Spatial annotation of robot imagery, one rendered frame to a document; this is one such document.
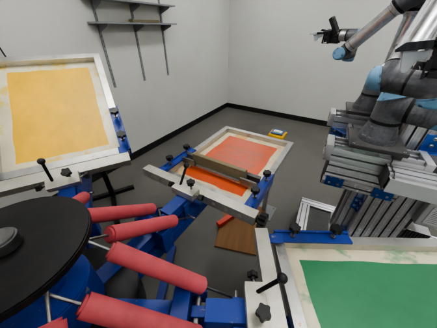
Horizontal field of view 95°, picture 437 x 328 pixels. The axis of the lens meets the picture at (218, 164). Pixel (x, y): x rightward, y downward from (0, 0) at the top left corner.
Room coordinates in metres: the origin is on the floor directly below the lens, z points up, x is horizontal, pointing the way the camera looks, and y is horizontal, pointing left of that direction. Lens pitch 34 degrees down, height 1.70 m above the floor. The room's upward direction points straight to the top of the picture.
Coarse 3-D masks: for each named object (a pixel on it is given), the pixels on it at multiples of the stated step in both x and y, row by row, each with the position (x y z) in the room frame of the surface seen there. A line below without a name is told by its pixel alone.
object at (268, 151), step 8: (256, 144) 1.36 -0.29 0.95; (264, 152) 1.24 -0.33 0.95; (272, 152) 1.24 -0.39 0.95; (264, 160) 1.14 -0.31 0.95; (256, 168) 1.04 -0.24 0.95; (216, 184) 0.88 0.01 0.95; (224, 184) 0.88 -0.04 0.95; (232, 184) 0.88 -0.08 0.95; (240, 184) 0.88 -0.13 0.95; (232, 192) 0.82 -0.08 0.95; (240, 192) 0.82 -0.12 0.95
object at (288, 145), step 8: (224, 128) 1.58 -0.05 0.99; (232, 128) 1.58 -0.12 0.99; (216, 136) 1.43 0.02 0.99; (248, 136) 1.48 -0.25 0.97; (256, 136) 1.44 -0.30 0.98; (264, 136) 1.43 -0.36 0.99; (200, 144) 1.29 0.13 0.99; (208, 144) 1.33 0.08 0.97; (280, 144) 1.34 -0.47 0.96; (288, 144) 1.29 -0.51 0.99; (288, 152) 1.21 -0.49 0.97; (280, 160) 1.08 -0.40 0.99; (176, 168) 1.03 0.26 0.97; (272, 168) 1.00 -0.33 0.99; (184, 176) 0.91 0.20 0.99; (200, 184) 0.84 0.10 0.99; (216, 192) 0.78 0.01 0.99; (240, 200) 0.72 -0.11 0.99
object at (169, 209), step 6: (174, 198) 0.68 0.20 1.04; (180, 198) 0.68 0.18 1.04; (186, 198) 0.68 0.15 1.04; (168, 204) 0.64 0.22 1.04; (174, 204) 0.64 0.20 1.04; (180, 204) 0.64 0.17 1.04; (162, 210) 0.61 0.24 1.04; (168, 210) 0.61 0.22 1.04; (174, 210) 0.61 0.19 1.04; (180, 210) 0.63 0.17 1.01
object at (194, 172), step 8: (224, 144) 1.35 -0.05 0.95; (240, 144) 1.35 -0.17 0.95; (248, 144) 1.36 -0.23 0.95; (208, 152) 1.24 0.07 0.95; (216, 152) 1.24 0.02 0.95; (192, 168) 1.04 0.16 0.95; (192, 176) 0.96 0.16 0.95; (200, 176) 0.96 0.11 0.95; (208, 176) 0.96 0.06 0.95; (216, 176) 0.96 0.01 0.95
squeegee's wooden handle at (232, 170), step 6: (192, 156) 1.05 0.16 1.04; (198, 156) 1.03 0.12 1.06; (204, 156) 1.02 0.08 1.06; (198, 162) 1.03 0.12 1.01; (204, 162) 1.00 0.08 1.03; (210, 162) 0.98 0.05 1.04; (216, 162) 0.96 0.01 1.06; (222, 162) 0.95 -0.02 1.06; (210, 168) 0.98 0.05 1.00; (216, 168) 0.96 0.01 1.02; (222, 168) 0.94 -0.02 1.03; (228, 168) 0.92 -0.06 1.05; (234, 168) 0.90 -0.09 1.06; (240, 168) 0.90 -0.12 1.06; (228, 174) 0.92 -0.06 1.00; (234, 174) 0.90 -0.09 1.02; (240, 174) 0.88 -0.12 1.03; (246, 174) 0.88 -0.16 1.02; (240, 180) 0.88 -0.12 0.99
